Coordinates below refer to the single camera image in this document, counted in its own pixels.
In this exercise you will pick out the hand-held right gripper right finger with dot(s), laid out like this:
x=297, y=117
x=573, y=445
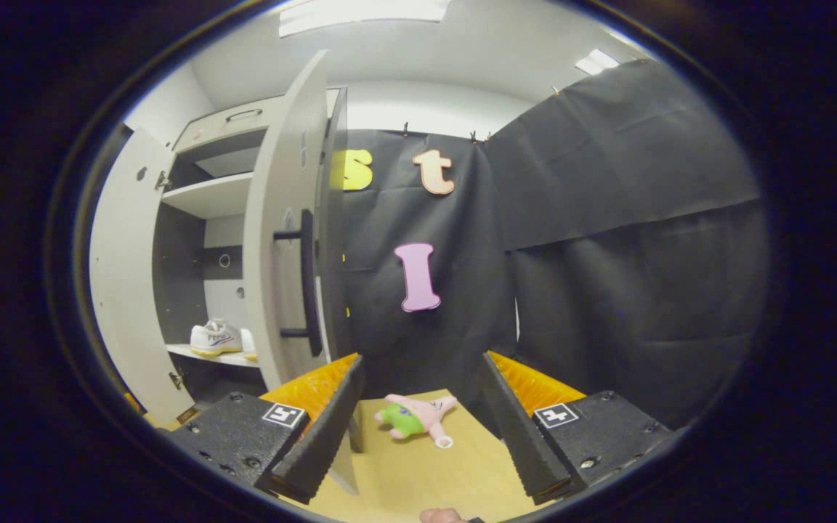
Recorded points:
x=527, y=436

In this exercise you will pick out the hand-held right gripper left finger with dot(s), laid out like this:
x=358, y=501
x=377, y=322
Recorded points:
x=324, y=428

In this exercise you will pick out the white shoe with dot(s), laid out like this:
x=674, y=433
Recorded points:
x=248, y=346
x=216, y=340

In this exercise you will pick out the white shoe cabinet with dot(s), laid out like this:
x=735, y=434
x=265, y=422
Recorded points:
x=179, y=276

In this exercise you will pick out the white cabinet door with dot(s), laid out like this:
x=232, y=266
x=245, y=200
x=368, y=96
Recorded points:
x=128, y=276
x=273, y=181

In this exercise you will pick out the white cabinet drawer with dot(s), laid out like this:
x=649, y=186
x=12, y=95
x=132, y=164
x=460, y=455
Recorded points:
x=208, y=134

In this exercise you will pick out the pink star plush toy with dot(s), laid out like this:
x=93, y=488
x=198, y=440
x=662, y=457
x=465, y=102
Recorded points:
x=422, y=414

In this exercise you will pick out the black backdrop cloth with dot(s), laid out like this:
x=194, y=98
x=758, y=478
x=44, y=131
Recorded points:
x=644, y=254
x=476, y=305

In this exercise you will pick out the ceiling light panel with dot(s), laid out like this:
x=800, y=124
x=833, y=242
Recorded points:
x=364, y=14
x=596, y=62

